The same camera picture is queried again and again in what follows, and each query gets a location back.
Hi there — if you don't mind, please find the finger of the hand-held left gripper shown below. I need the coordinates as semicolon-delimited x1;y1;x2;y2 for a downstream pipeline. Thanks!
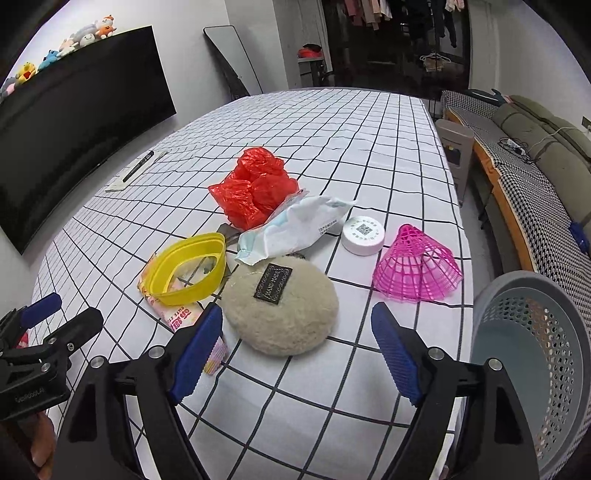
28;307;104;374
0;292;63;352

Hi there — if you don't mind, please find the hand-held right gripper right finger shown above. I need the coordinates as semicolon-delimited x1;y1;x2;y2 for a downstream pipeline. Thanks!
370;302;541;480

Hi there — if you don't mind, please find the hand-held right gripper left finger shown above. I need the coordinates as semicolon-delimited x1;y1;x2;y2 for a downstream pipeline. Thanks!
54;302;225;480

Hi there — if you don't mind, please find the pink snack packet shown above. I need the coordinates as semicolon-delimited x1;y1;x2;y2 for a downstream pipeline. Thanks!
137;256;229;377

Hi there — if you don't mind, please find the yellow plastic bowl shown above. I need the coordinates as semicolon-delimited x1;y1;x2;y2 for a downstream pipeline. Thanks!
145;232;227;306

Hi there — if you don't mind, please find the beige fluffy round pouch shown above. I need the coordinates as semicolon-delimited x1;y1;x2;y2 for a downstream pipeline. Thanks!
222;257;340;356

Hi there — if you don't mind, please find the pink plastic mesh cone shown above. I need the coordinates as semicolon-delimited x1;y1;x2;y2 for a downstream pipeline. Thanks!
372;224;463;303

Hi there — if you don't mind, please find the grey perforated plastic basket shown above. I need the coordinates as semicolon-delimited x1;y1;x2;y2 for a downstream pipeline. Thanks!
471;271;591;480

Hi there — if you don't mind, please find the light blue wet wipes packet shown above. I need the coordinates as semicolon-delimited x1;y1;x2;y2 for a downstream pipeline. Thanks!
235;194;357;266

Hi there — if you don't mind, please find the person's left hand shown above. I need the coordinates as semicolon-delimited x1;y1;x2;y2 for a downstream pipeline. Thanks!
18;411;58;469

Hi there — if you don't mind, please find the white round jar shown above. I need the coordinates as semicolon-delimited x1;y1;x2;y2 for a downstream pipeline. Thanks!
342;216;386;254

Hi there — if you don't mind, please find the black pen on paper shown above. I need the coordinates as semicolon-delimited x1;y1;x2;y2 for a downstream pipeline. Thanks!
105;150;171;192

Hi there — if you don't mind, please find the black flat television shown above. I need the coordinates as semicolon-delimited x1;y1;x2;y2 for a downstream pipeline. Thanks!
0;25;177;254

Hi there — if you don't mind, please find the red plastic bag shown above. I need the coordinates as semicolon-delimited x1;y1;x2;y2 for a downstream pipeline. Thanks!
208;147;301;230

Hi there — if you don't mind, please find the houndstooth bench cover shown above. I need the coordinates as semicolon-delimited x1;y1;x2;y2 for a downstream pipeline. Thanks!
441;90;591;342

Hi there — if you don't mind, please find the small blue object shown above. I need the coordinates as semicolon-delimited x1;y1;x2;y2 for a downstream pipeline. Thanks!
569;222;591;254

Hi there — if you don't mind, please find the white checked tablecloth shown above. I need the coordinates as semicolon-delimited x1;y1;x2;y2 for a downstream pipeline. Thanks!
30;87;474;480

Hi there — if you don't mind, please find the grey plastic stool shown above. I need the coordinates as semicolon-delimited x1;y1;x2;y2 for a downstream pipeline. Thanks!
435;119;475;204

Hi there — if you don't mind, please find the olive green cushion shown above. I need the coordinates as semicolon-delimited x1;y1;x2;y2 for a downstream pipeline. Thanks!
492;95;591;204

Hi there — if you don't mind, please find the row of plush toys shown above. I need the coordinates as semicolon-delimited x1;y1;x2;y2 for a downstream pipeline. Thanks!
0;14;118;100

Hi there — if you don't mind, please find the small grey desk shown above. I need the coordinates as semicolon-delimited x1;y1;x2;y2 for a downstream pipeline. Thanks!
298;58;334;88

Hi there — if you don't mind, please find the clothes hanger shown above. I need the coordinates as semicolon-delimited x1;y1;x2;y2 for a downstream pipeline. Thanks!
420;53;451;72

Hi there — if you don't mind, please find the wooden bench frame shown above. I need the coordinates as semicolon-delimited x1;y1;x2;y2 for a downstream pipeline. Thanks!
445;111;536;273

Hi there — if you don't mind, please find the power strip with black cables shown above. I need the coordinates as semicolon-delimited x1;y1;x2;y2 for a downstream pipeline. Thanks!
499;136;532;162

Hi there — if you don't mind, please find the white cable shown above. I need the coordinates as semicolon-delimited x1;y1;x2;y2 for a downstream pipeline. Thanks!
531;124;583;153

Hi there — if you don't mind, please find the leaning wall mirror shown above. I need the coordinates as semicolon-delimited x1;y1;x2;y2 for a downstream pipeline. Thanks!
204;25;262;99

